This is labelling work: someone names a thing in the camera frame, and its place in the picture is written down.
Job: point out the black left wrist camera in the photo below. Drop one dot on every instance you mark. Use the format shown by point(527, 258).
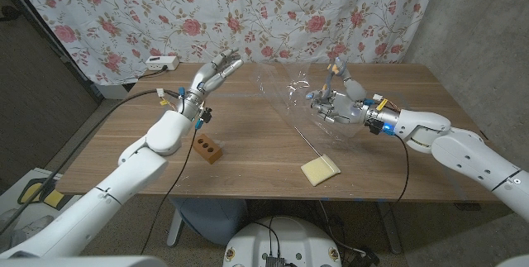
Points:
point(203, 116)

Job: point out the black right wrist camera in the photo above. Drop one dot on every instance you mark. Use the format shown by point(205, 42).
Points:
point(376, 125)

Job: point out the floral backdrop cloth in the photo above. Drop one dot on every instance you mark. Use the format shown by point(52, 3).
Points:
point(206, 10)

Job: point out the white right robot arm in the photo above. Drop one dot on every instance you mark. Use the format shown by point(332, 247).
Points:
point(463, 151)

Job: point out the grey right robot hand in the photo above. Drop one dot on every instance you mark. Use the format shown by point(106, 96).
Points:
point(347, 110)

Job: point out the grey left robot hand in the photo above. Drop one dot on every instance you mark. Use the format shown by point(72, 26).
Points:
point(204, 83)

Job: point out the white mat with yellow marks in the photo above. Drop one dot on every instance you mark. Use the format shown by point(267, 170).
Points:
point(29, 188)

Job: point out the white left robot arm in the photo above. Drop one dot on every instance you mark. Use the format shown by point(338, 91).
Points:
point(136, 168)

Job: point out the grey metal table leg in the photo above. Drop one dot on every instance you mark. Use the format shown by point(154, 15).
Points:
point(390, 225)
point(174, 227)

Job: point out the grey tape strip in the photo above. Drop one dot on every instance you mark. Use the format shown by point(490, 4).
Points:
point(450, 176)
point(239, 94)

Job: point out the yellow sponge near front edge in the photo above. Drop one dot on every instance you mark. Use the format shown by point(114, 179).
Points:
point(320, 170)

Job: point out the black power adapter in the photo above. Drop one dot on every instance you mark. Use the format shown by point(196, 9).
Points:
point(363, 256)

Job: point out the brown wooden block with holes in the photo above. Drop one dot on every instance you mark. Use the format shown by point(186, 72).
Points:
point(208, 149)

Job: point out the white power strip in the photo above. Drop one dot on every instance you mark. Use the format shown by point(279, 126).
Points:
point(161, 63)

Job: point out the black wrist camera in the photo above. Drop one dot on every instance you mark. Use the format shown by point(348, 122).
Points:
point(203, 116)
point(376, 125)

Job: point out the blue grey round stool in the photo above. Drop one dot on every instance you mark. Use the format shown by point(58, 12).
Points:
point(211, 217)

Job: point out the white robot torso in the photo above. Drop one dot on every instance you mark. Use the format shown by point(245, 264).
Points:
point(289, 238)

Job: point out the transparent cling film sheet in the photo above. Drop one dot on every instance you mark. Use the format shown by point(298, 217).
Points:
point(306, 93)

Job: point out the white shoe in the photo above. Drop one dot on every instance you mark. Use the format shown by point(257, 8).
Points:
point(37, 223)

